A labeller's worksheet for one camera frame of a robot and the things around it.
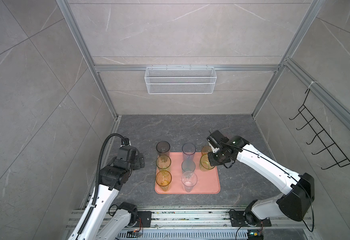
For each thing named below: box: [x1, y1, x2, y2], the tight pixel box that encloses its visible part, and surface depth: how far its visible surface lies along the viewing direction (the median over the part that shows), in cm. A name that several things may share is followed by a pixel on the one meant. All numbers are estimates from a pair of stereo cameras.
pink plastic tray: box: [155, 152, 221, 194], surface depth 87 cm
